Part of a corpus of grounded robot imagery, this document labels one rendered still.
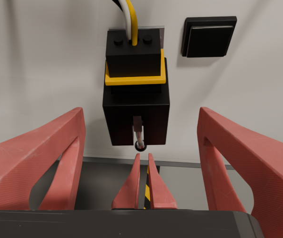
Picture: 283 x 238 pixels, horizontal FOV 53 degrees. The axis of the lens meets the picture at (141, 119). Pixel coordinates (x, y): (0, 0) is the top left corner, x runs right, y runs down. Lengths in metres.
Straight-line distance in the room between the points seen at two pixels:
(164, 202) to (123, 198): 0.04
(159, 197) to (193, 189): 1.23
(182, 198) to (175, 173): 0.13
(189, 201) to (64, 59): 1.28
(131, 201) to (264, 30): 0.18
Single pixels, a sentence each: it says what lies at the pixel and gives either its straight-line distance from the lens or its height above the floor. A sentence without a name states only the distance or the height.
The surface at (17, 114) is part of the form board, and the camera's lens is 0.38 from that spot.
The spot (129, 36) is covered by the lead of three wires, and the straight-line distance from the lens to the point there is 0.16.
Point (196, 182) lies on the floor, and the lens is 1.48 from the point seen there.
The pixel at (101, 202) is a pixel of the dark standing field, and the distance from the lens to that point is 1.43.
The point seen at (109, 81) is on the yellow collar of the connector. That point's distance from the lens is 0.17.
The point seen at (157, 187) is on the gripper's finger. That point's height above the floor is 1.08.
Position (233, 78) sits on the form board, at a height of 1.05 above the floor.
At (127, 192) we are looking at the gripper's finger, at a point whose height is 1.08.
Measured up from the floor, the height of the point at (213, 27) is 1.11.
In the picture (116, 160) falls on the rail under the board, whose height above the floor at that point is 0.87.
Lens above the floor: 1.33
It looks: 80 degrees down
